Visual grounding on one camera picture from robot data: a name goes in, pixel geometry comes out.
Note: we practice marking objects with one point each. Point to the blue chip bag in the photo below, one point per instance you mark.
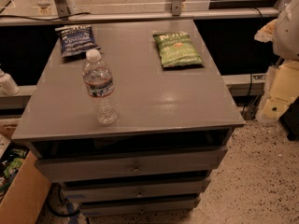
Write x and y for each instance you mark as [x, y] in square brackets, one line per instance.
[76, 39]

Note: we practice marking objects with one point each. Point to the clear plastic water bottle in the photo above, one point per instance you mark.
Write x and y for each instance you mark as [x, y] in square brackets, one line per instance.
[98, 80]

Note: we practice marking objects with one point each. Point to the top grey drawer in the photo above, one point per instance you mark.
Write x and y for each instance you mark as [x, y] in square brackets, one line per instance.
[131, 164]

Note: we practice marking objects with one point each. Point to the grey drawer cabinet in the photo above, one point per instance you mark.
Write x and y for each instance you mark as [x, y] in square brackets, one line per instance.
[159, 109]

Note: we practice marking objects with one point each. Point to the white bottle at left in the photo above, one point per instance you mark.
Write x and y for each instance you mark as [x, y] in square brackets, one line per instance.
[8, 84]

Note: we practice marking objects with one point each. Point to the grey metal shelf frame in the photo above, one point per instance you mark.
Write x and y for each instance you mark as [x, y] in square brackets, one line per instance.
[30, 12]

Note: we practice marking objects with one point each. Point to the grey drawer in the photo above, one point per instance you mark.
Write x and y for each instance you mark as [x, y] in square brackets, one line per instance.
[138, 189]
[131, 164]
[140, 206]

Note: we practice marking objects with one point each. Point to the green chip bag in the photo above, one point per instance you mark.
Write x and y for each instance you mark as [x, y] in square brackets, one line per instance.
[176, 49]

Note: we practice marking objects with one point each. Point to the bottom grey drawer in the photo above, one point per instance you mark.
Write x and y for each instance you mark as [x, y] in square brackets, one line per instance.
[140, 206]

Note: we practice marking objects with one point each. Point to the green packet in box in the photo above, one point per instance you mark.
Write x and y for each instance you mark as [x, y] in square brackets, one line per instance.
[13, 166]

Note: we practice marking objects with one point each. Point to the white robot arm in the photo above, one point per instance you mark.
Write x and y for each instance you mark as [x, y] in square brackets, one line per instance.
[285, 46]

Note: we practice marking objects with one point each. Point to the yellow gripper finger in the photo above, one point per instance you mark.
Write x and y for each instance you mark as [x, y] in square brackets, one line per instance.
[284, 90]
[265, 34]

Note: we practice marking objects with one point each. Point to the cardboard box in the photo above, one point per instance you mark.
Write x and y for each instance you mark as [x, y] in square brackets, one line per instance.
[26, 195]

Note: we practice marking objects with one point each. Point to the middle grey drawer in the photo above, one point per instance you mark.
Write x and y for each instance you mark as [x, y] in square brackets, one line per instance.
[138, 189]

